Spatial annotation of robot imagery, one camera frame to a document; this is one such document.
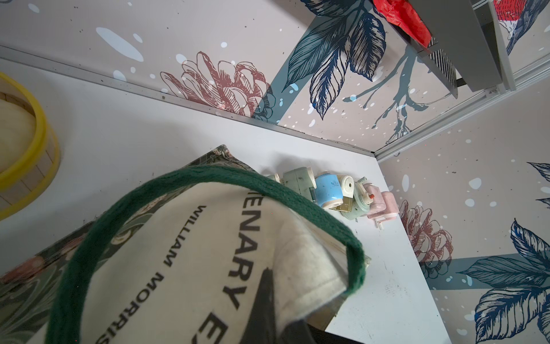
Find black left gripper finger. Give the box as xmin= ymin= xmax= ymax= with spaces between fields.
xmin=241 ymin=269 xmax=355 ymax=343

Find canvas tote bag green handles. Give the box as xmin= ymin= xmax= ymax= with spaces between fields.
xmin=1 ymin=146 xmax=370 ymax=343

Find yellow sharpener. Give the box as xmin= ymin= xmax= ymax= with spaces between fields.
xmin=335 ymin=197 xmax=354 ymax=213

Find pale green sharpener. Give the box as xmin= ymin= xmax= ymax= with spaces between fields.
xmin=341 ymin=177 xmax=373 ymax=220

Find pink square sharpener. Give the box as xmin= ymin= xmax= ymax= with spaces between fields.
xmin=372 ymin=191 xmax=400 ymax=229

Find yellow wooden bamboo steamer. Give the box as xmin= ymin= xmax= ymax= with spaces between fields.
xmin=1 ymin=73 xmax=61 ymax=220

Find right steamed bun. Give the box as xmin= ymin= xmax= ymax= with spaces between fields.
xmin=0 ymin=100 xmax=36 ymax=172

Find red cassava chips bag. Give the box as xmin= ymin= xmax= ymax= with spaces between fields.
xmin=372 ymin=0 xmax=432 ymax=48

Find black wall basket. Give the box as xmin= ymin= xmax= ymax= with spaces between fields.
xmin=410 ymin=0 xmax=503 ymax=92

